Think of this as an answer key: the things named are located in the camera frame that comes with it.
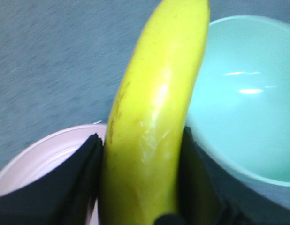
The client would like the green bowl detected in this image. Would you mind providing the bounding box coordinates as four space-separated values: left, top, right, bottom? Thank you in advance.
187 15 290 224

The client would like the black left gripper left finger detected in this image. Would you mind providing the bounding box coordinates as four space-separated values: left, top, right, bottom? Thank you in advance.
0 134 103 225

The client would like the pink plate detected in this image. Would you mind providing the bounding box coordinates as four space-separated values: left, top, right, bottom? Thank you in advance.
0 123 106 225

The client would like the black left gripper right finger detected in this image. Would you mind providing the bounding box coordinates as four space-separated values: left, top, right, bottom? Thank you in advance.
154 127 290 225

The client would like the yellow banana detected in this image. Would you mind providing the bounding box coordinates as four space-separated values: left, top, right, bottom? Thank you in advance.
98 0 210 225

